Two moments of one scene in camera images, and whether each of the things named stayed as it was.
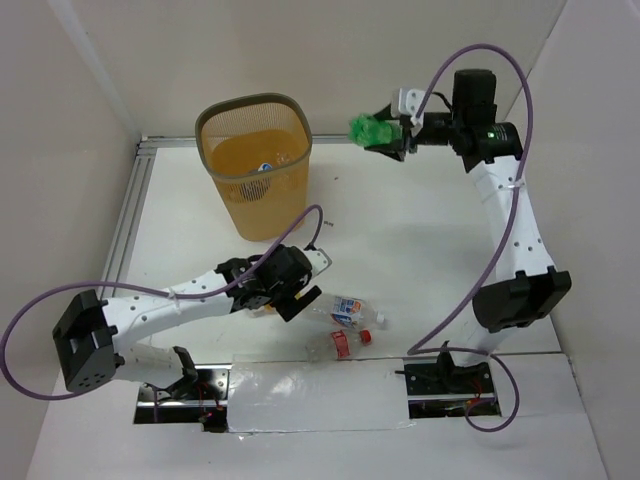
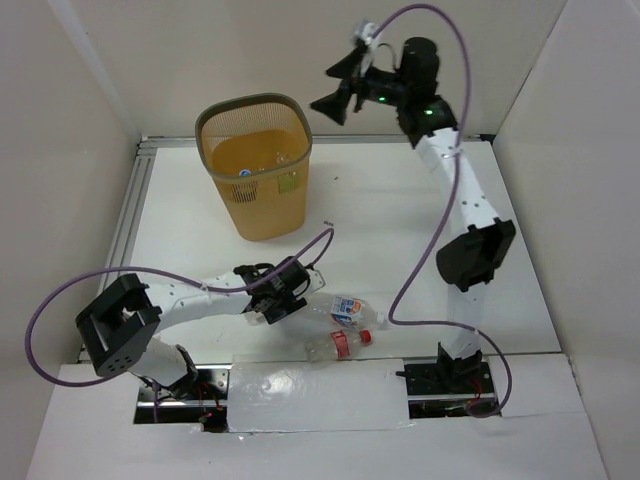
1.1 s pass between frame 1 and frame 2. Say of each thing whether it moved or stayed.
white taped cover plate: stayed
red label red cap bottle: stayed
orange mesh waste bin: stayed
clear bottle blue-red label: stayed
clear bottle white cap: stayed
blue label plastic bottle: moved
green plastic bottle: moved
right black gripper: moved
